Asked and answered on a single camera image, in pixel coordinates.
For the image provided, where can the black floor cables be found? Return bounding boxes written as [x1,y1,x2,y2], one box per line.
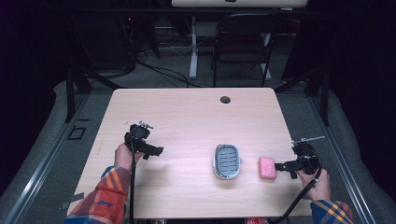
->
[124,36,213,89]

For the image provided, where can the white desk with legs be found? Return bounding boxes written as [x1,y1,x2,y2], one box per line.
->
[170,0,309,81]

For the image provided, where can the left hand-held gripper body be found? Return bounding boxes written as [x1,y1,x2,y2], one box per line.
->
[123,120,156,156]

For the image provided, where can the black folding chair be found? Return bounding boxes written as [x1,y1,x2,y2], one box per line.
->
[210,12,284,89]

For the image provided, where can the metal floor rail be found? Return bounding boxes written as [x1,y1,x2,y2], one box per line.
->
[306,96,379,224]
[2,92,92,224]

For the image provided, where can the person's right hand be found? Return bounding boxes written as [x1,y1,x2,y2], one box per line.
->
[295,167,332,203]

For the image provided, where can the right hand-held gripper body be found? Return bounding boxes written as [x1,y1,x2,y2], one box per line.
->
[290,135,326,175]

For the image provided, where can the pink soap bar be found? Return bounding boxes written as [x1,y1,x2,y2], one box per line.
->
[258,156,277,181]

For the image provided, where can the grey soap dish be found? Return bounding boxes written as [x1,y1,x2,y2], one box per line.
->
[212,143,244,181]

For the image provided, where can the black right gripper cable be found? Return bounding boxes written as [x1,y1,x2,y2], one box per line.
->
[268,146,323,224]

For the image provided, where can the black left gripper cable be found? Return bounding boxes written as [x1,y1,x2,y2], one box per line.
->
[128,136,138,224]

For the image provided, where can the black metal stand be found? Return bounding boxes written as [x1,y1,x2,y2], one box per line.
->
[64,65,123,124]
[273,65,332,128]

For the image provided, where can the person's left hand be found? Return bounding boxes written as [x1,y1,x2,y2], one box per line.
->
[113,142,146,173]

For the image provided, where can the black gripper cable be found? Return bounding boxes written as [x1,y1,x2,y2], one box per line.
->
[268,146,323,224]
[128,136,138,224]

